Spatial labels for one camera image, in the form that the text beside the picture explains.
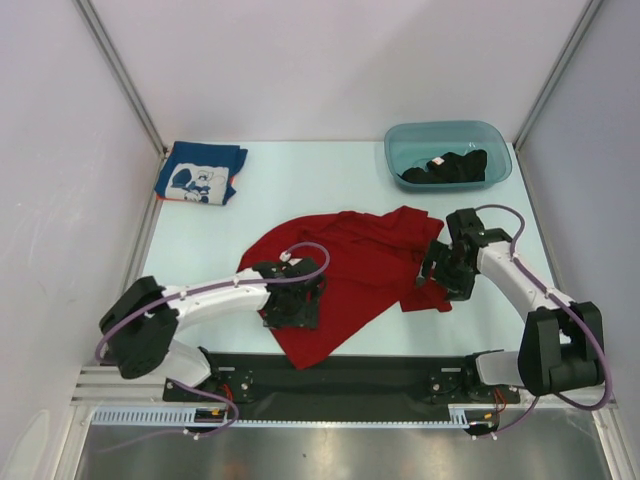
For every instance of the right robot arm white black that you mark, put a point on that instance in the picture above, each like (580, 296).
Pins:
(562, 345)

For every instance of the white slotted cable duct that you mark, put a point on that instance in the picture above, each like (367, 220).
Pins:
(455, 417)

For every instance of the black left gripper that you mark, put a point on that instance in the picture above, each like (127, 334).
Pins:
(305, 317)

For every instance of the right aluminium frame post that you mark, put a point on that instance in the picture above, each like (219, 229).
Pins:
(568, 51)

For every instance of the black t shirt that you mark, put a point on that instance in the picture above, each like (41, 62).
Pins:
(450, 168)

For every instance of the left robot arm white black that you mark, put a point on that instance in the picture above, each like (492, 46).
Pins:
(140, 330)

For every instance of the left aluminium frame post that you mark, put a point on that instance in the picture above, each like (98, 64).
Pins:
(106, 46)

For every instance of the folded orange t shirt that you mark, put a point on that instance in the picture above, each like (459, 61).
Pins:
(162, 197)

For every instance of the teal plastic bin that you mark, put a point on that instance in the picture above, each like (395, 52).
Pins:
(413, 144)

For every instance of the red t shirt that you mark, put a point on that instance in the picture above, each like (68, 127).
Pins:
(373, 262)

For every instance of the aluminium frame post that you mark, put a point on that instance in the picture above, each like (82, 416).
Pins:
(568, 51)
(106, 46)

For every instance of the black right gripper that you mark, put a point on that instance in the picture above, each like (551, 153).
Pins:
(439, 265)

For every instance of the folded blue printed t shirt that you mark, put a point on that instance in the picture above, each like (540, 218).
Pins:
(201, 173)

